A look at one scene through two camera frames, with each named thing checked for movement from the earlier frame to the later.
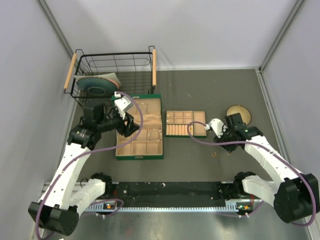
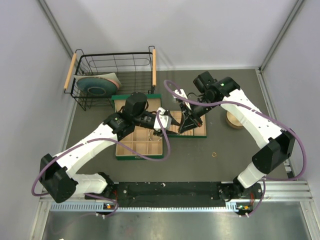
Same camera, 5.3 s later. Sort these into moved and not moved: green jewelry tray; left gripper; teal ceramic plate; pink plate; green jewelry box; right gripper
Moved: right gripper; left gripper
Not moved: green jewelry box; teal ceramic plate; green jewelry tray; pink plate
